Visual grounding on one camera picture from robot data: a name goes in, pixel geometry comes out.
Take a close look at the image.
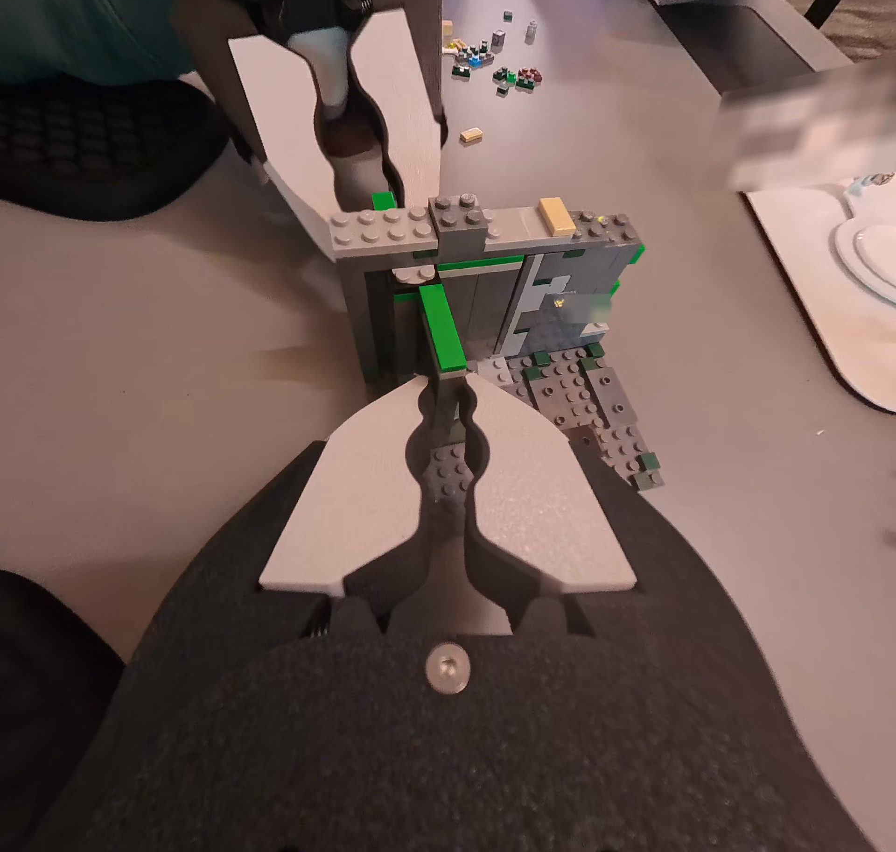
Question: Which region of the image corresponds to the black mesh cushion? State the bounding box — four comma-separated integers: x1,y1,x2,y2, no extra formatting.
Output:
0,80,226,223

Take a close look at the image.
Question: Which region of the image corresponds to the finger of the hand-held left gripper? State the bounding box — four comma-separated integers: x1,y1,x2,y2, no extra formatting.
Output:
349,8,449,207
227,35,351,262

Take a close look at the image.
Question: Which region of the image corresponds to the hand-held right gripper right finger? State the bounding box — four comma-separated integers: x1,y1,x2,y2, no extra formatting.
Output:
458,373,638,595

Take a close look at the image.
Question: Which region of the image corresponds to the white round raised holder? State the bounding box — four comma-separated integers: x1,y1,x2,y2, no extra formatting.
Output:
829,173,896,304

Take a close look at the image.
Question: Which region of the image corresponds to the white flat board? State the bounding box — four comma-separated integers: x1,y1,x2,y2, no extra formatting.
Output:
742,173,896,416

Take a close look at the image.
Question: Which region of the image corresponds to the person's teal clothing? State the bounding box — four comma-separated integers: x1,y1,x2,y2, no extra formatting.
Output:
0,0,198,88

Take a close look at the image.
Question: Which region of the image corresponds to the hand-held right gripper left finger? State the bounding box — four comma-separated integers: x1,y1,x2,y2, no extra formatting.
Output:
259,374,430,598

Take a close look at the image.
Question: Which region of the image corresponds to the pile of small loose bricks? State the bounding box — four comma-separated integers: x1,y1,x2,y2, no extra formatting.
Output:
441,8,547,98

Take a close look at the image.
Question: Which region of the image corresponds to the grey toy brick model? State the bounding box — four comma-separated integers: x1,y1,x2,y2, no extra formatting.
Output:
329,190,666,510

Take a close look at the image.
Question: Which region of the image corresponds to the green toy brick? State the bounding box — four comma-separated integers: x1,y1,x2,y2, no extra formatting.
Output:
418,283,468,378

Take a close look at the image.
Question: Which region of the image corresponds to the dark rounded object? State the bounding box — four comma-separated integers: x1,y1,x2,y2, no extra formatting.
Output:
0,570,128,852

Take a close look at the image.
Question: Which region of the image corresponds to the light grey studded brick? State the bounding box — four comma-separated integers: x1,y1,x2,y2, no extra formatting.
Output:
328,206,440,262

